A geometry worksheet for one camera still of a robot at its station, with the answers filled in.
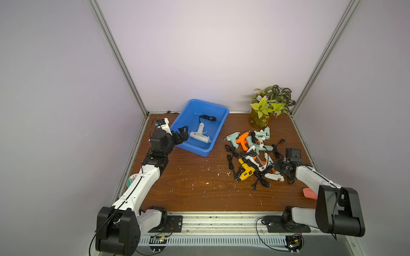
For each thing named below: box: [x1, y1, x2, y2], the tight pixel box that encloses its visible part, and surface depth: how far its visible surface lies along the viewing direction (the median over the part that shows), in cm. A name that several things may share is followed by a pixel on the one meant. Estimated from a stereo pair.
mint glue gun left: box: [223, 131, 241, 149], surface depth 105 cm
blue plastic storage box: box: [169, 99, 230, 157], surface depth 112 cm
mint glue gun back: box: [254, 125, 271, 145], surface depth 107 cm
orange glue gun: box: [235, 130, 252, 152], surface depth 104 cm
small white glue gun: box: [264, 172, 285, 182], surface depth 88 cm
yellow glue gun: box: [238, 157, 256, 181], surface depth 91 cm
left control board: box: [148, 235, 168, 254], surface depth 72 cm
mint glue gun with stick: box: [245, 136, 274, 156], surface depth 99 cm
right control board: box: [284, 233, 305, 255], surface depth 71 cm
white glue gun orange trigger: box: [258, 152, 274, 172], surface depth 92 cm
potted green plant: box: [248, 84, 297, 130], surface depth 99 cm
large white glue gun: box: [189, 122, 213, 144], surface depth 105 cm
